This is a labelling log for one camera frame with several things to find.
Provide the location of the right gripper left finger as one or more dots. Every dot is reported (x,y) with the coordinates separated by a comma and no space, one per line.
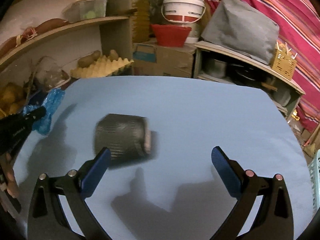
(47,219)

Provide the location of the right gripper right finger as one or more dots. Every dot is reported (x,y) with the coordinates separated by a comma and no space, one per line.
(274,219)

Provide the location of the blue plastic glove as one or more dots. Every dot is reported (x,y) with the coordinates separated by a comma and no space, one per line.
(50,107)

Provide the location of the light blue plastic basket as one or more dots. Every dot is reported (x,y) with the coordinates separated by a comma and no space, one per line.
(314,170)

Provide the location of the yellow egg tray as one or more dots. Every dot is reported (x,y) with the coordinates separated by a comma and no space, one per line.
(103,67)

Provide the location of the blue table mat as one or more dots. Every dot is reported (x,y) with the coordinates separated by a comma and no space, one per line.
(177,193)

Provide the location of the clear plastic container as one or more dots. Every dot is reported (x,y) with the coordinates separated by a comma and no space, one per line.
(81,10)

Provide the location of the cardboard box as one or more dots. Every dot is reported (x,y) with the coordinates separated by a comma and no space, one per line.
(154,60)

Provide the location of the yellow utensil holder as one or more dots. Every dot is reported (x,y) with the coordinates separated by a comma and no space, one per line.
(283,61)

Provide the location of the large oil jug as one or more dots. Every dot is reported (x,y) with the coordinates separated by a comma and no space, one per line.
(140,21)

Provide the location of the low wooden cabinet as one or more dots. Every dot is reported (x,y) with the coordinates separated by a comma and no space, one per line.
(220,64)

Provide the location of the red plastic bowl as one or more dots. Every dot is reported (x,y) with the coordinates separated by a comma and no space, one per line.
(170,35)

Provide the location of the grey fabric cover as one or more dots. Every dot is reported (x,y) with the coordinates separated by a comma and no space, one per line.
(238,26)

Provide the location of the white plastic bucket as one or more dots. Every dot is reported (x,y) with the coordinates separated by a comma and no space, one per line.
(183,11)

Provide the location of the pink striped cloth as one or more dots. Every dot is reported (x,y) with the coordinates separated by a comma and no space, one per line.
(299,28)

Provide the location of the wooden wall shelf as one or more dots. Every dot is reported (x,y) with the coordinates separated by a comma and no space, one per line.
(66,44)

